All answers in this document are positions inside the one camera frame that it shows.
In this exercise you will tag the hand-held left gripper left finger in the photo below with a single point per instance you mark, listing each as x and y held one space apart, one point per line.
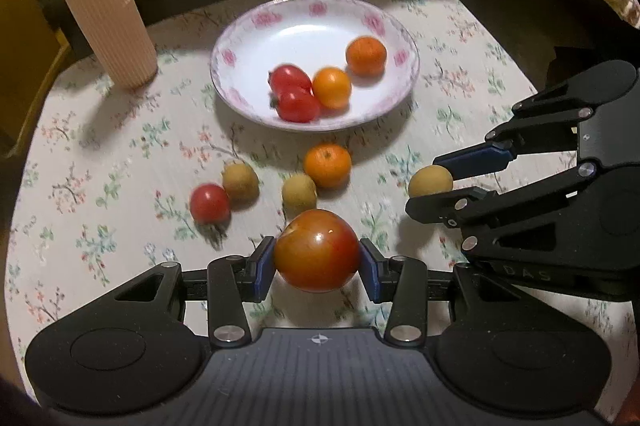
262 276

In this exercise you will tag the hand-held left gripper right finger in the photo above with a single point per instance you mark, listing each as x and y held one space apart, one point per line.
369 273

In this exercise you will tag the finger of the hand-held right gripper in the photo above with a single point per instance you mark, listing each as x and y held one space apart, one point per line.
450 206
475 159

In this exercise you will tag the brown longan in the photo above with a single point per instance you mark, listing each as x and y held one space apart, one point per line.
299 193
240 182
429 181

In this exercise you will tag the large red tomato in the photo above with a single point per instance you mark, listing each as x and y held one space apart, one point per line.
316 251

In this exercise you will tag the small round red tomato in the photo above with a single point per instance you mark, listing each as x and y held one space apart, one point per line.
210 203

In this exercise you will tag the small orange mandarin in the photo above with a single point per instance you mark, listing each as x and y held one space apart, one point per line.
327 164

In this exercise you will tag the large orange mandarin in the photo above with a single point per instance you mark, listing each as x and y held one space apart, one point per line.
366 55

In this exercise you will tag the yellow orange mandarin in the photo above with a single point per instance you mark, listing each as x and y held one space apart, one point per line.
331 87

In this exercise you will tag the oval red cherry tomato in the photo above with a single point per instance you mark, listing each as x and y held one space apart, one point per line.
289 76

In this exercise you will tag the white plate pink flower rim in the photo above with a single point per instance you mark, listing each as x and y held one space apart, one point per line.
300 40

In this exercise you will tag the pink ribbed cylinder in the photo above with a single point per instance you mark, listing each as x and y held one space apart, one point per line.
102 5

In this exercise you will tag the wooden desk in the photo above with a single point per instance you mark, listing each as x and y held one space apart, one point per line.
25 30

